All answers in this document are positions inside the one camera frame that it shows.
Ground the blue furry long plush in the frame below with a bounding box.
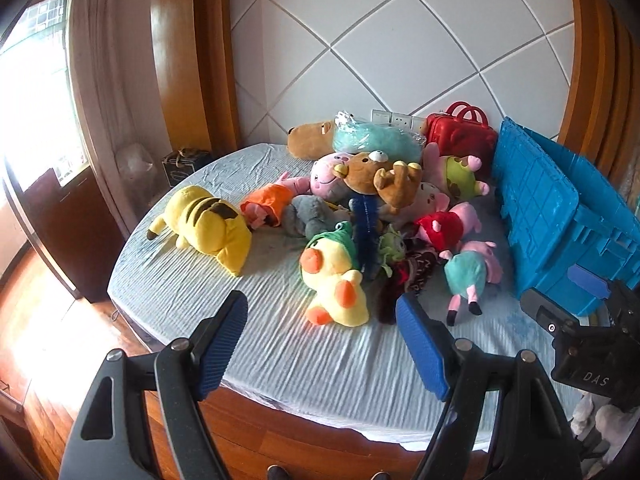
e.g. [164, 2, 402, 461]
[348, 195, 383, 281]

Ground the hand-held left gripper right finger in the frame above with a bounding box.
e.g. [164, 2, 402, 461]
[395, 292, 583, 480]

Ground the pig plush in teal dress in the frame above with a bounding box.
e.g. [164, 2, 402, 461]
[440, 240, 505, 327]

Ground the blue plastic crate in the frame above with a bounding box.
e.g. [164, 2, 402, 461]
[490, 116, 640, 317]

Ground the dark brown patterned plush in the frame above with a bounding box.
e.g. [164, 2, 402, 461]
[377, 247, 446, 325]

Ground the beige curtain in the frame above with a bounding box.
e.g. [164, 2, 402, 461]
[67, 0, 171, 241]

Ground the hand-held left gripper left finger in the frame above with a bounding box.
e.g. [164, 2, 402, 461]
[59, 290, 249, 480]

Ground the wooden bed frame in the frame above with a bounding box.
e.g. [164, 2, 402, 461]
[115, 305, 501, 480]

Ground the dark wooden cabinet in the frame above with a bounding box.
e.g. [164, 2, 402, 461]
[5, 165, 126, 303]

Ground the brown bear plush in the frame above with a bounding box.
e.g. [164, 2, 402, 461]
[332, 150, 426, 216]

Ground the grey fluffy plush toy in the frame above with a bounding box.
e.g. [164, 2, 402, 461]
[282, 195, 351, 238]

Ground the pale pink spotted plush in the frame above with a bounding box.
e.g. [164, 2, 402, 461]
[415, 182, 453, 221]

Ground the pink pig plush green hood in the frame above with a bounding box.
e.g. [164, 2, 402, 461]
[425, 142, 491, 201]

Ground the clear plastic bag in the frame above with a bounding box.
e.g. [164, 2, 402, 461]
[117, 142, 157, 201]

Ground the white fluffy object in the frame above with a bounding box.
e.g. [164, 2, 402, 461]
[571, 394, 640, 443]

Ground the red toy suitcase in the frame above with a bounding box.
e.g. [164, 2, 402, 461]
[425, 101, 499, 181]

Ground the small green plush toy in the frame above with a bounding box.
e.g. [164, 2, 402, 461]
[377, 225, 408, 278]

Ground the pig plush in orange dress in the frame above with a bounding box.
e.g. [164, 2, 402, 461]
[240, 172, 313, 231]

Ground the yellow duck plush green hat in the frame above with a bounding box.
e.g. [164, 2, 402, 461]
[299, 221, 371, 328]

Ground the window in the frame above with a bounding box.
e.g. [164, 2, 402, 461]
[0, 0, 91, 186]

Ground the yellow striped mouse plush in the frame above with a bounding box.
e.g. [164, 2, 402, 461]
[146, 185, 253, 277]

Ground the teal pillow in plastic bag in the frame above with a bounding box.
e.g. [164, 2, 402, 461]
[332, 110, 426, 166]

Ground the pig plush in red dress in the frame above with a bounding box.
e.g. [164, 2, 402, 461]
[412, 202, 483, 253]

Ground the black box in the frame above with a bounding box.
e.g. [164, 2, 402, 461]
[161, 147, 213, 188]

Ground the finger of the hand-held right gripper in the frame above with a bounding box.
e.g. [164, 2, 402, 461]
[567, 265, 611, 303]
[520, 287, 577, 337]

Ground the brown capybara plush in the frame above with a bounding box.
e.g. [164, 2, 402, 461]
[286, 120, 337, 161]

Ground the pink whale plush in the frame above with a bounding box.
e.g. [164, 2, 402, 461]
[310, 152, 361, 198]

